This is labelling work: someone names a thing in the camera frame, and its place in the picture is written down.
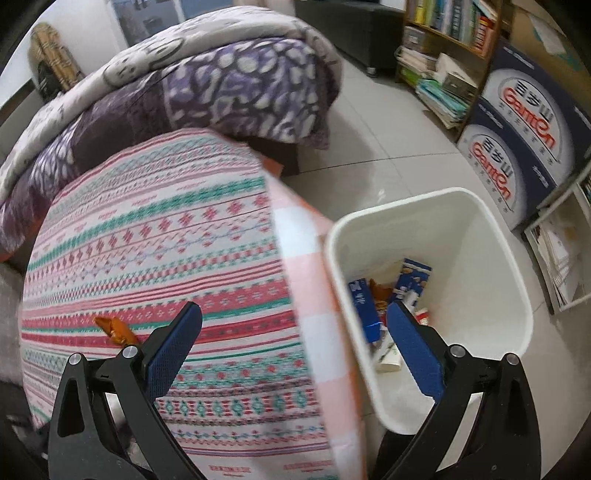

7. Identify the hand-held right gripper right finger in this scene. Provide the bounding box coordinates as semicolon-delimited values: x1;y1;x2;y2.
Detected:
369;300;542;480

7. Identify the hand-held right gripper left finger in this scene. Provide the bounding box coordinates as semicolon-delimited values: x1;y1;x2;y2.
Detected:
47;301;205;480

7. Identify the white plastic bin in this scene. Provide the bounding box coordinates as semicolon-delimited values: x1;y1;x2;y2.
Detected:
323;187;535;435

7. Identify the white paper box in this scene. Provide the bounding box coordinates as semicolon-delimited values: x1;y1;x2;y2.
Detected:
375;342;403;373

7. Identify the orange snack wrapper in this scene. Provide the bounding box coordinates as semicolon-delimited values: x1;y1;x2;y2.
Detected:
93;316;139;347

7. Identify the blue white printed carton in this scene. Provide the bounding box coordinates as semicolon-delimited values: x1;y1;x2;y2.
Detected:
394;257;433;306

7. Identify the pink checked sheet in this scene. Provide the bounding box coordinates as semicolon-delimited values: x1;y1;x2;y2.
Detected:
256;156;370;480

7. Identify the striped patterned bedsheet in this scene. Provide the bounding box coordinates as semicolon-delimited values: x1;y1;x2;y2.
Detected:
18;128;338;480

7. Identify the grey fuzzy cushion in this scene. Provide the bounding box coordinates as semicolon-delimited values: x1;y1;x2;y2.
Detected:
0;263;26;386

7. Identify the white rack with papers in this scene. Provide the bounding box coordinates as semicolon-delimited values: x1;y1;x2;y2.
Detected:
523;165;591;315

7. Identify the navy printed cardboard box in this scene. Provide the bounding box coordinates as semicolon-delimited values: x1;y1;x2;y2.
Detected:
456;122;578;232
479;37;591;185

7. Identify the purple patterned quilt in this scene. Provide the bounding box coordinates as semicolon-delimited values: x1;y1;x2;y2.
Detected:
0;37;345;254

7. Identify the grey metal box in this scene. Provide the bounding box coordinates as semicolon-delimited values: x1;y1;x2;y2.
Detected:
403;25;440;52
442;69;477;101

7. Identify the grey cartoon print blanket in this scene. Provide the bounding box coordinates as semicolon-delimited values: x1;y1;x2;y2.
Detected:
0;7;345;195

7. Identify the wooden bookshelf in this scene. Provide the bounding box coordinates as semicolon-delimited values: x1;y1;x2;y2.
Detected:
394;0;505;131

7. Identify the rolled bamboo mat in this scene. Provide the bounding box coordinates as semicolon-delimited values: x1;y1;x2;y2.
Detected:
29;22;85;101

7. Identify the black sofa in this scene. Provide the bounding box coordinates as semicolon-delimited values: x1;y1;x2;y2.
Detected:
294;0;408;75

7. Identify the row of books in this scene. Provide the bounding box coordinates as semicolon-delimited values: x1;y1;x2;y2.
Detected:
397;0;499;127

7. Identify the brown cardboard box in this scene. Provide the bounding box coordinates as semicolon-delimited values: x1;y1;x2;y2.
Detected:
510;0;591;68

